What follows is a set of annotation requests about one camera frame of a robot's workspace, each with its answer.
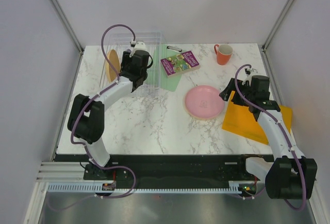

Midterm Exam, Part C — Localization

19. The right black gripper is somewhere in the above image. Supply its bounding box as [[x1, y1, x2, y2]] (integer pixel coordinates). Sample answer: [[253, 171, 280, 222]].
[[219, 77, 255, 107]]

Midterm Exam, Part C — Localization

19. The yellow plate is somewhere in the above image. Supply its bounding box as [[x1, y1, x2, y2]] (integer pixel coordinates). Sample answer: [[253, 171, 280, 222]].
[[105, 50, 120, 83], [183, 98, 225, 120]]

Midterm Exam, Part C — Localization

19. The pink plate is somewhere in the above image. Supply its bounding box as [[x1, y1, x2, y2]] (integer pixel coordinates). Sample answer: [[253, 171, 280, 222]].
[[183, 85, 225, 120]]

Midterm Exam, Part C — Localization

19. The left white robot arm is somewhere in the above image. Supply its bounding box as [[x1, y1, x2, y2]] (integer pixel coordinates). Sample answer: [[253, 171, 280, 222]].
[[67, 49, 153, 179]]

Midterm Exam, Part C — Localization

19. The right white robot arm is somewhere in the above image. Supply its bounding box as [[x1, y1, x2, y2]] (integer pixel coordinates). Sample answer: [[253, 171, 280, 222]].
[[219, 75, 318, 200]]

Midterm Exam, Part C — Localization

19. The clear acrylic dish rack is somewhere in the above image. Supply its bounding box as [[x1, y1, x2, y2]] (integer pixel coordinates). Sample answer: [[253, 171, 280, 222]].
[[100, 27, 162, 97]]

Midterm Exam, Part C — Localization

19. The green clipboard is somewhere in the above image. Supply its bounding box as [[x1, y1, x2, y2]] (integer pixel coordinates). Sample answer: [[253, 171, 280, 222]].
[[143, 44, 181, 92]]

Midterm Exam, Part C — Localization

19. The orange mug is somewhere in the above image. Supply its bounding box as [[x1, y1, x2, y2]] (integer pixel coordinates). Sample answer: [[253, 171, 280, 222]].
[[213, 44, 233, 66]]

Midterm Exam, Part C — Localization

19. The purple paperback book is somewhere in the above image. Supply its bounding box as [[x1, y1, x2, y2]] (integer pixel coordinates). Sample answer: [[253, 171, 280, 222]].
[[160, 51, 200, 77]]

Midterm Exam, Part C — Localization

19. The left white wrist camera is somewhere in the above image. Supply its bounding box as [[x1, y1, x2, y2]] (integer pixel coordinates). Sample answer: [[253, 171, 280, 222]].
[[129, 40, 146, 57]]

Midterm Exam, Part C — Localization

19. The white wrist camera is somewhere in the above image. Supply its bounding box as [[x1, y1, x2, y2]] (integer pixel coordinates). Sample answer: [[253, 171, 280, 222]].
[[129, 40, 146, 57], [244, 67, 258, 84]]

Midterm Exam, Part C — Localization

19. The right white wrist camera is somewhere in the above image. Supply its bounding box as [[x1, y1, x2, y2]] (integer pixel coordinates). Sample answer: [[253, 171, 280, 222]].
[[244, 67, 258, 84]]

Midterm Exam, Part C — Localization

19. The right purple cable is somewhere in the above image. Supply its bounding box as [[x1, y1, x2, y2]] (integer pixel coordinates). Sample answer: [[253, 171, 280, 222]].
[[234, 65, 308, 211]]

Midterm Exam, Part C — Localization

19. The white slotted cable duct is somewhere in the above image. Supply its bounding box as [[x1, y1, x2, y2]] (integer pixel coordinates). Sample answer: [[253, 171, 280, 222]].
[[47, 182, 243, 194]]

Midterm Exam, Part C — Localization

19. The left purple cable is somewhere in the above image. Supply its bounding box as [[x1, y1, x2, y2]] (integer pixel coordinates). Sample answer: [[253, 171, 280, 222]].
[[70, 24, 137, 163]]

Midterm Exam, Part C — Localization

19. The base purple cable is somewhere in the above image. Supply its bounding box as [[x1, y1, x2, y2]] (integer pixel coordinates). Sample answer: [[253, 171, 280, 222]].
[[94, 166, 137, 199]]

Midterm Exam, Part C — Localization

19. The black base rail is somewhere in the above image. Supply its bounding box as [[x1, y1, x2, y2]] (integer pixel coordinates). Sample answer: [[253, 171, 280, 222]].
[[84, 154, 255, 189]]

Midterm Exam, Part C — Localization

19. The left aluminium frame post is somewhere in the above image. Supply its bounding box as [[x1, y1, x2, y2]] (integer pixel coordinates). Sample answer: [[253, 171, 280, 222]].
[[49, 0, 84, 55]]

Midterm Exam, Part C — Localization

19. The aluminium frame post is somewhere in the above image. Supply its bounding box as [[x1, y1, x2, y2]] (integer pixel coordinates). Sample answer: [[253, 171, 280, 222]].
[[261, 0, 295, 53], [49, 0, 84, 55]]

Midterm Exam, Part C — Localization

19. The right aluminium frame post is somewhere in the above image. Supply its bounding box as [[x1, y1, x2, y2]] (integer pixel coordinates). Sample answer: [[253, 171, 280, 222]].
[[261, 0, 295, 53]]

